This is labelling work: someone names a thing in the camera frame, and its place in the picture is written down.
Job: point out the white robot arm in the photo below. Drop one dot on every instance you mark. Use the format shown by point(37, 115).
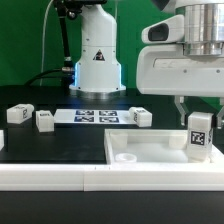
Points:
point(98, 73)

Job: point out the white square tabletop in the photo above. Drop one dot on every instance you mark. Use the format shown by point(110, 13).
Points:
point(145, 146)

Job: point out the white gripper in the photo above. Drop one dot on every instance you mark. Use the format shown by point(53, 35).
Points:
point(164, 70)

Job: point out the white part left edge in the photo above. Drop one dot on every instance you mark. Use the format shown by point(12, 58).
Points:
point(1, 139)

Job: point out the fiducial marker sheet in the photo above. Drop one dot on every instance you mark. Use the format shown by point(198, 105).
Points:
point(85, 116)

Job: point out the white obstacle fence rail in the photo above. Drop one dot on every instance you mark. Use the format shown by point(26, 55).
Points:
point(207, 176)

